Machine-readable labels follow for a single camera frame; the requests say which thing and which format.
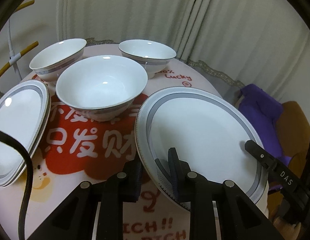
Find white stand with yellow hoops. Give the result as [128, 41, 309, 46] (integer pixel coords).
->
[0, 0, 40, 83]

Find purple blanket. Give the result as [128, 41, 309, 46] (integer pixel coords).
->
[239, 84, 291, 166]

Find white porcelain bowl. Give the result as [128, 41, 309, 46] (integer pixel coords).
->
[29, 38, 87, 82]
[118, 40, 177, 79]
[56, 55, 148, 121]

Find black cable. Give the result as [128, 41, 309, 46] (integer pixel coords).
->
[0, 128, 34, 240]

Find beige pleated curtain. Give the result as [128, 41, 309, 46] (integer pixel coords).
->
[56, 0, 310, 105]

